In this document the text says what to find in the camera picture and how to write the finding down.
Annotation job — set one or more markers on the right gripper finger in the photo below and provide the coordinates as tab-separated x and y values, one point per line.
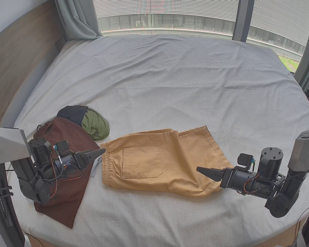
215	170
216	177

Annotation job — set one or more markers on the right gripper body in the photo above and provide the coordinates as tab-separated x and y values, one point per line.
234	179

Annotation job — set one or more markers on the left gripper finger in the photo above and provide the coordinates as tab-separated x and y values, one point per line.
89	162
88	154

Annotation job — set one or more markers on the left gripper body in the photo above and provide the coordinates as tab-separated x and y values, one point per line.
72	161

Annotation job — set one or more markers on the tan shorts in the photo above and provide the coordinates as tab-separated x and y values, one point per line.
157	163

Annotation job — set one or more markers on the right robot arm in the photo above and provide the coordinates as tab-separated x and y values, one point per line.
303	150

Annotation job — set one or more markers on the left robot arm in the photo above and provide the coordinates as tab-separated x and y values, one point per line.
5	145

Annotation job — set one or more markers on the bed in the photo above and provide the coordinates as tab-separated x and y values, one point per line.
170	86

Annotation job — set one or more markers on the pale blue garment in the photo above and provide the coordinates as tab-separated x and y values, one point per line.
95	167

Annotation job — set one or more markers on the brown shorts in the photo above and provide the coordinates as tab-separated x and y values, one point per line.
69	138

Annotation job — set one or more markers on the green garment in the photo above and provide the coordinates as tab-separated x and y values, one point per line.
96	125

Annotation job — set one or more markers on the black garment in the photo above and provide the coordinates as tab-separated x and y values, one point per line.
69	113

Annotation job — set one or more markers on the window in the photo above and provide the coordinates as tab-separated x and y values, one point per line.
170	4

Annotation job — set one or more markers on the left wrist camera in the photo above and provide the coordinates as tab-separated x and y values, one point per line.
62	147

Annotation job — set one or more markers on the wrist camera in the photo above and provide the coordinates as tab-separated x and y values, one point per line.
244	159
62	147

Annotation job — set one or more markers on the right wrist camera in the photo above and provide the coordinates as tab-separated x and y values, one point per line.
244	159

